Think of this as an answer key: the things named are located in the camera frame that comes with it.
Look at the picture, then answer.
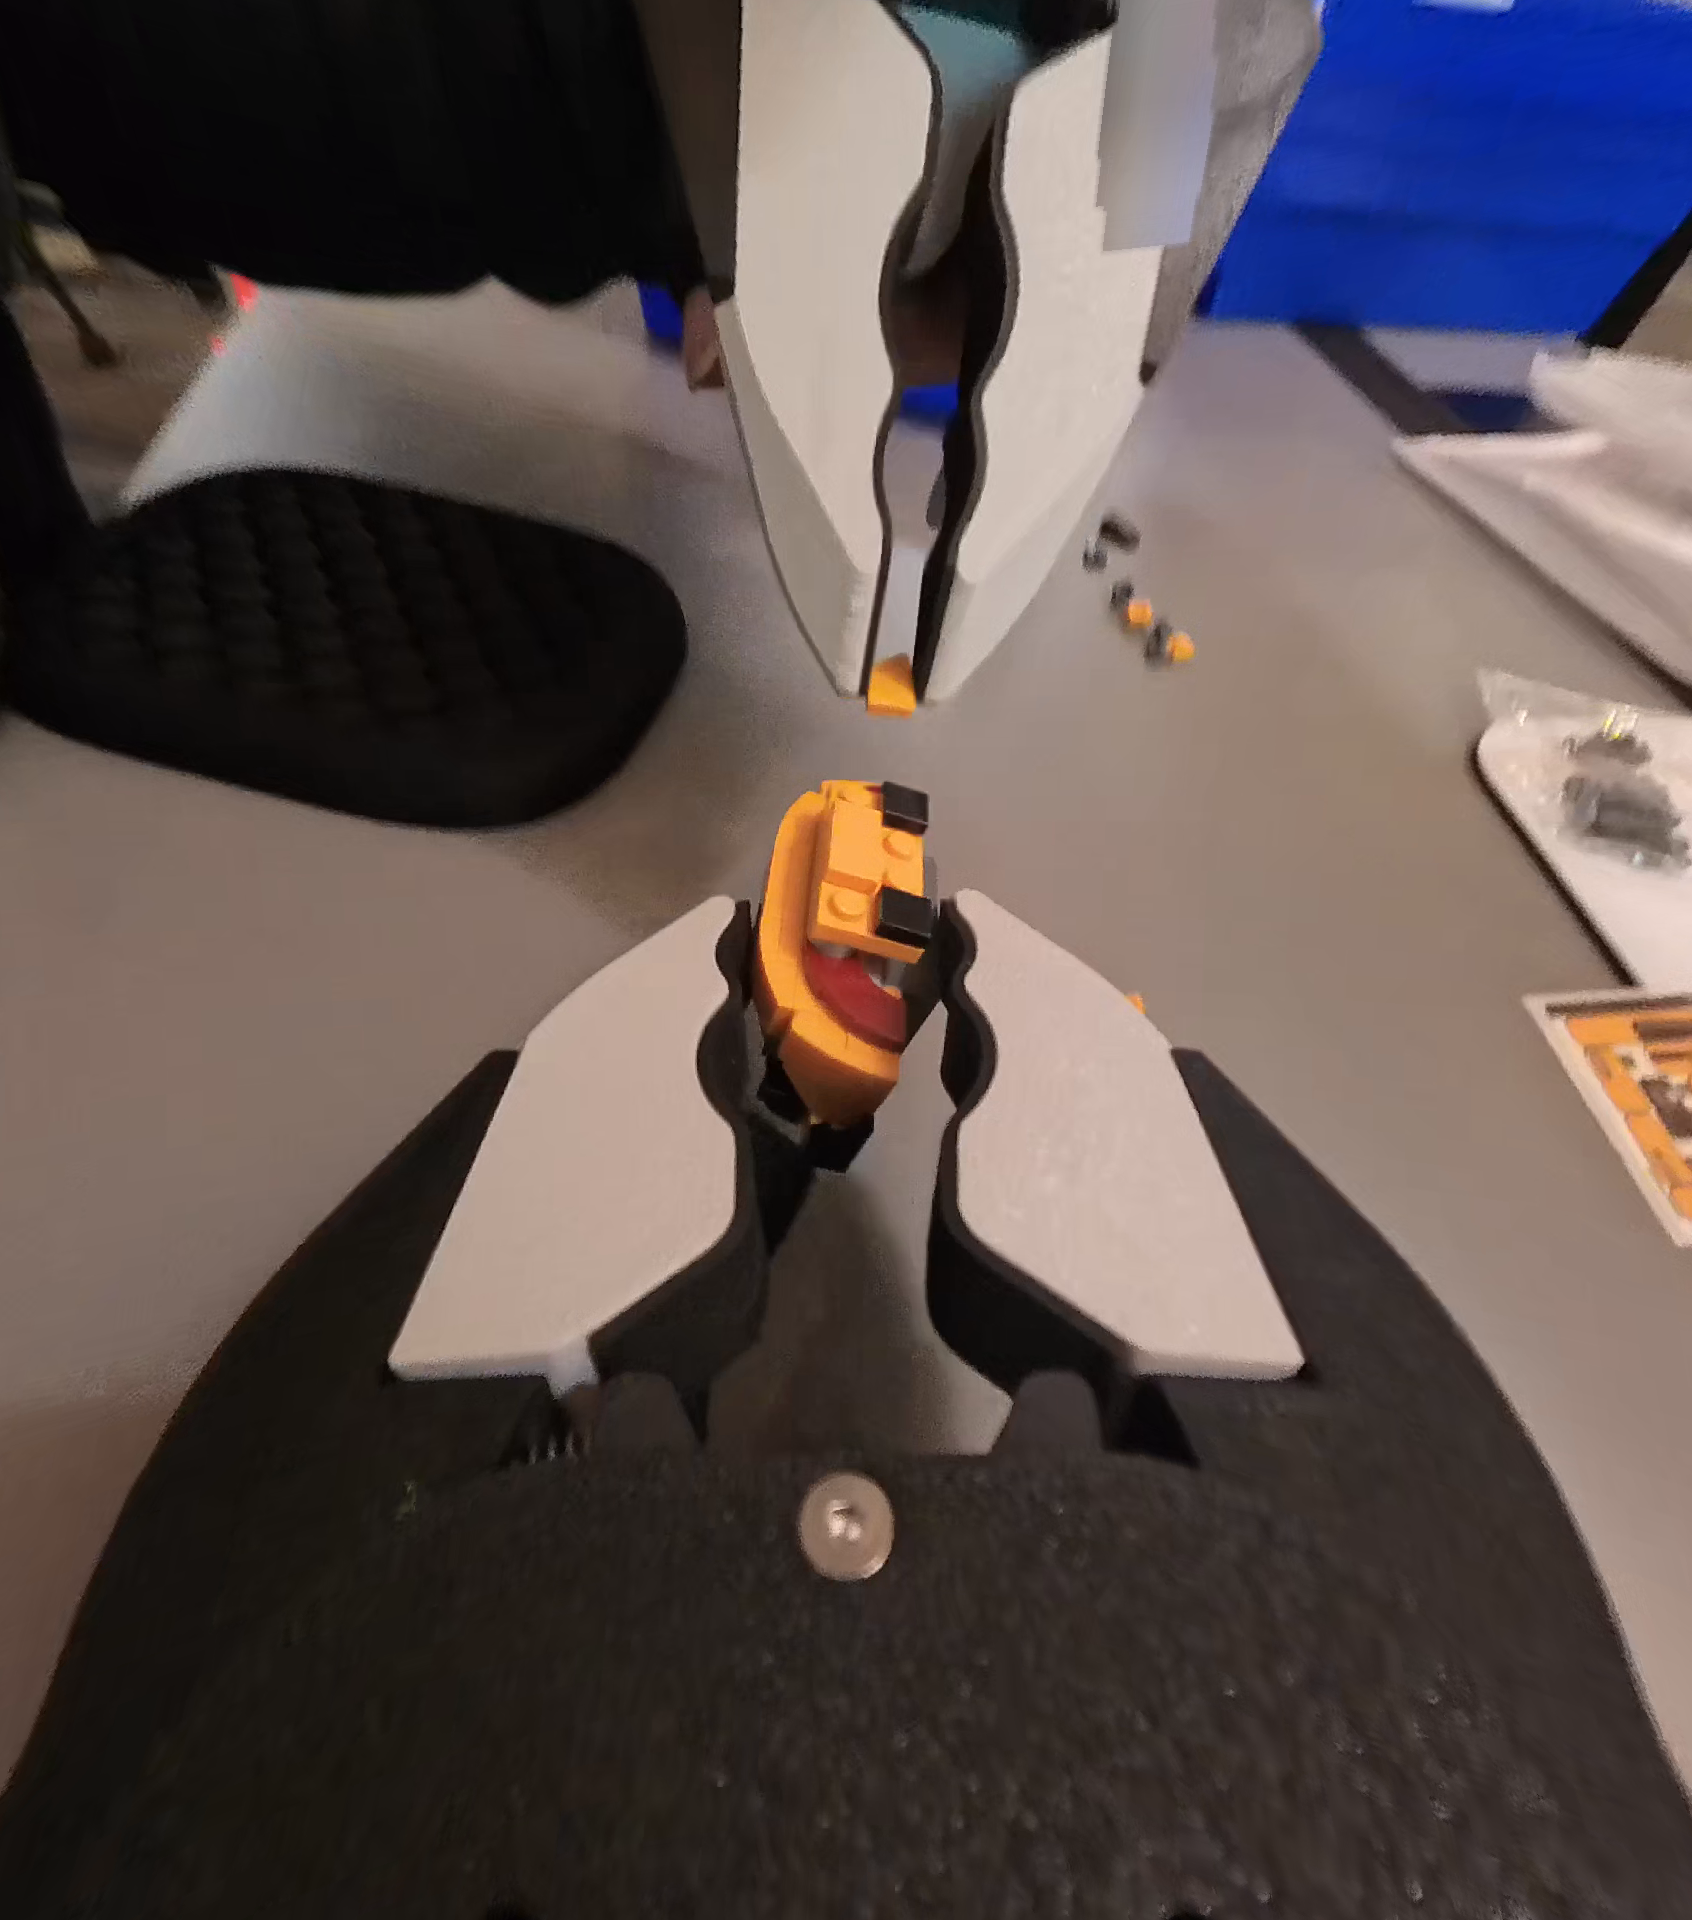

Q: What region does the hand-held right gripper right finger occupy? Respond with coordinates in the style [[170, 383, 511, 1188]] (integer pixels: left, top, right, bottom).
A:
[[925, 889, 1309, 1447]]

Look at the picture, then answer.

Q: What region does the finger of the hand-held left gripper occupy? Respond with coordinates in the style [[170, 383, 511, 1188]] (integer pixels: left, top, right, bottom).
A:
[[711, 0, 950, 703], [918, 0, 1327, 704]]

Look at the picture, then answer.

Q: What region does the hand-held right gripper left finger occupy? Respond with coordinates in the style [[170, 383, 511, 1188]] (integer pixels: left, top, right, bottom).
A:
[[385, 894, 777, 1440]]

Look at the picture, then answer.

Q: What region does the orange lego wheel arch assembly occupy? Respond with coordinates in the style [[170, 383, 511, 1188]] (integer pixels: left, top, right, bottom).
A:
[[749, 781, 947, 1172]]

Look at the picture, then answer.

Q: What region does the orange lego sticker sheet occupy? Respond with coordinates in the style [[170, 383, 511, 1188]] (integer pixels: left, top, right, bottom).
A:
[[1525, 982, 1692, 1251]]

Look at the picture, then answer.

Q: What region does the blue plastic bin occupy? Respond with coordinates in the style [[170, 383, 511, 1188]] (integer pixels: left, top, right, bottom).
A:
[[1191, 0, 1692, 324]]

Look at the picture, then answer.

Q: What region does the black mesh seat cushion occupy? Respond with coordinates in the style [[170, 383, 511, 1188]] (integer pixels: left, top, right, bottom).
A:
[[3, 468, 688, 830]]

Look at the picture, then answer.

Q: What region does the white paper bag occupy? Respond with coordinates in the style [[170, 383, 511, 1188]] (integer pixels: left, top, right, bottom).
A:
[[1392, 345, 1692, 711]]

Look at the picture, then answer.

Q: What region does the clear bag of dark pieces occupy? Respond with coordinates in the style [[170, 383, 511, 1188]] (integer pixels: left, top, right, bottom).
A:
[[1476, 667, 1692, 877]]

